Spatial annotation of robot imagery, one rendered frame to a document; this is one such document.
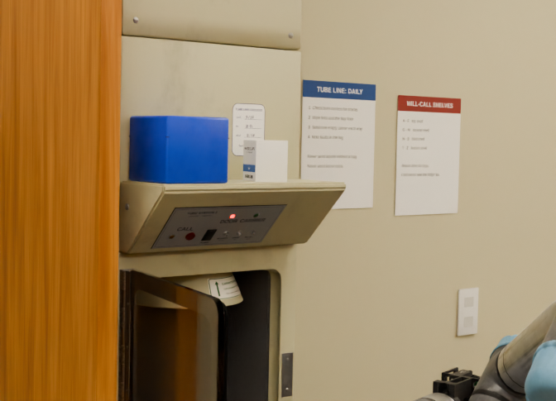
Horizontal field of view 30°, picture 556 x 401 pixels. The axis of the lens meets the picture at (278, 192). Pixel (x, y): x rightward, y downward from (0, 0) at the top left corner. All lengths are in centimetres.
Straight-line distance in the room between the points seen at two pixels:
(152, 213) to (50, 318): 22
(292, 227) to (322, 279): 70
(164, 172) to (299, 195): 23
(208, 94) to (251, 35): 12
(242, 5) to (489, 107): 115
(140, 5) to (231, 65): 17
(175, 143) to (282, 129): 28
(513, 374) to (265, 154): 46
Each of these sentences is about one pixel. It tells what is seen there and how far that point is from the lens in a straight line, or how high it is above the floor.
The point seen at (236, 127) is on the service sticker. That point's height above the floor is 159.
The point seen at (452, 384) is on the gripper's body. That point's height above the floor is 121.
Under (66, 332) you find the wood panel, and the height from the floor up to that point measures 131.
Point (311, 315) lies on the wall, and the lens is 225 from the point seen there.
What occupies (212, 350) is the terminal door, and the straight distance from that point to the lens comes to 120.
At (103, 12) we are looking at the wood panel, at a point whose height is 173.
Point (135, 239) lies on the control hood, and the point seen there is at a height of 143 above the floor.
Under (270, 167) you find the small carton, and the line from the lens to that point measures 150.
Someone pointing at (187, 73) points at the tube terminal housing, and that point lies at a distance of 151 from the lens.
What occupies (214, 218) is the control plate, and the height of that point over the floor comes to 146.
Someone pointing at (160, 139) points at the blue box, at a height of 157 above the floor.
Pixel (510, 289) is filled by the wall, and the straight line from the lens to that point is 271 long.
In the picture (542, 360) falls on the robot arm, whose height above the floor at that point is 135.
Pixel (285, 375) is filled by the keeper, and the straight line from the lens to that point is 166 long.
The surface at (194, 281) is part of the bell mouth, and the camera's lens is 158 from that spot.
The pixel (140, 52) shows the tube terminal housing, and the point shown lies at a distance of 147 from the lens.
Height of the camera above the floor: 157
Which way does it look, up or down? 3 degrees down
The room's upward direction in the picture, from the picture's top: 1 degrees clockwise
